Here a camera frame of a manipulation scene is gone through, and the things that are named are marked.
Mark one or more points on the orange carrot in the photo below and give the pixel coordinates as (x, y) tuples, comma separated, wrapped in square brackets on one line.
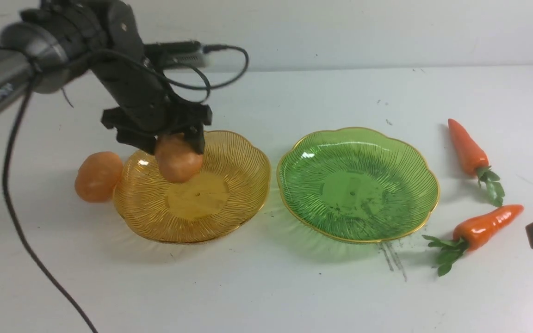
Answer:
[(471, 235), (475, 163)]

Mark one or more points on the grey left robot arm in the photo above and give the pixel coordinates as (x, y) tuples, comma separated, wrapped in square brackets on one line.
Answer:
[(56, 43)]

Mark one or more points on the tan potato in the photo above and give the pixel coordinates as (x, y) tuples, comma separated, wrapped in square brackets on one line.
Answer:
[(177, 161), (97, 177)]

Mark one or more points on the amber ribbed plastic plate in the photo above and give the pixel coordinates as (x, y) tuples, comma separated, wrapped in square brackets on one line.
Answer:
[(231, 187)]

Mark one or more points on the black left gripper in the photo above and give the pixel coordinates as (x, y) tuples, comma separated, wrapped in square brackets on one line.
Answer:
[(146, 104)]

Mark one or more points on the green ribbed plastic plate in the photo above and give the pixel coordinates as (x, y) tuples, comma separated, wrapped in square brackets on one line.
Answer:
[(357, 185)]

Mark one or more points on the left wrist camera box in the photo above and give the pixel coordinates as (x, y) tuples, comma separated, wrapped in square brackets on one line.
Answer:
[(173, 55)]

